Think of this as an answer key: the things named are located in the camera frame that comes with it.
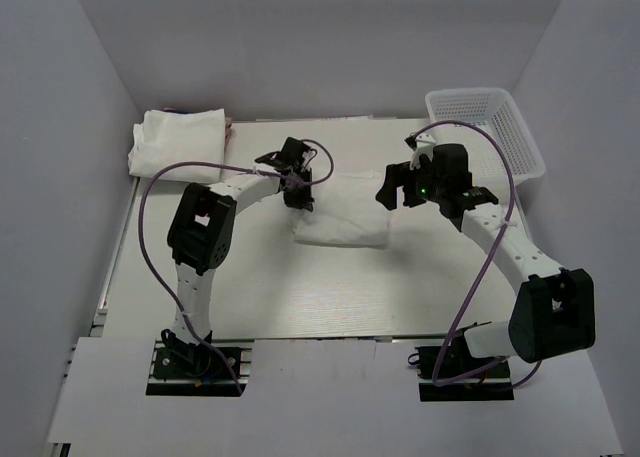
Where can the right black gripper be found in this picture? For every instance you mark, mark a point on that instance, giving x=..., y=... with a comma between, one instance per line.
x=394, y=177

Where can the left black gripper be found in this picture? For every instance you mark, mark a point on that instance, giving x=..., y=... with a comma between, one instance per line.
x=302, y=200

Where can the white printed cartoon t-shirt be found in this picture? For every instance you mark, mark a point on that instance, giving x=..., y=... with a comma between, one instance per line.
x=345, y=213

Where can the white t-shirt stack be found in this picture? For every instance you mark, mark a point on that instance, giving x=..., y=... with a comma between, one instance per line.
x=167, y=137

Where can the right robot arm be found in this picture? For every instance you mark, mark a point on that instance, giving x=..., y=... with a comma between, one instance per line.
x=554, y=309

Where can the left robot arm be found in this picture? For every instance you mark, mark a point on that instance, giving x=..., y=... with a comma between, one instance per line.
x=201, y=232

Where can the white plastic mesh basket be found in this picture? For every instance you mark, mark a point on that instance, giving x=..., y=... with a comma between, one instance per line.
x=487, y=117

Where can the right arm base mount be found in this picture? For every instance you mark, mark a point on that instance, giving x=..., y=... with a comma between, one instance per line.
x=482, y=385

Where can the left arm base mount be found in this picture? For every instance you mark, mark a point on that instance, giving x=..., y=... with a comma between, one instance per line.
x=167, y=378

